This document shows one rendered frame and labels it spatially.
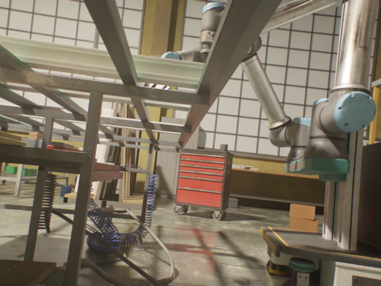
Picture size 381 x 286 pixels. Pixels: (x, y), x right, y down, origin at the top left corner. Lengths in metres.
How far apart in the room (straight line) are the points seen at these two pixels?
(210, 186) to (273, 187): 4.65
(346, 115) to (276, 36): 8.84
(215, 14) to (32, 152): 0.91
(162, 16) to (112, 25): 9.00
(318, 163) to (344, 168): 0.11
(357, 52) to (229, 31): 1.09
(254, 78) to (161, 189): 6.73
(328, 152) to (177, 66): 0.84
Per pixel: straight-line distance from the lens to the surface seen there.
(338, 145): 1.75
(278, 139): 2.37
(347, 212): 1.91
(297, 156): 2.19
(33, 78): 1.17
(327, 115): 1.65
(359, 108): 1.60
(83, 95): 1.61
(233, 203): 8.09
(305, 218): 4.83
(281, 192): 9.75
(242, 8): 0.58
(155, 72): 1.17
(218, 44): 0.71
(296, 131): 2.23
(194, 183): 5.25
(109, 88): 1.11
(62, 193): 6.79
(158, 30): 9.56
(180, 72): 1.17
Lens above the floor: 0.58
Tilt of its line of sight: 4 degrees up
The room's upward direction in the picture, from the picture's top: 6 degrees clockwise
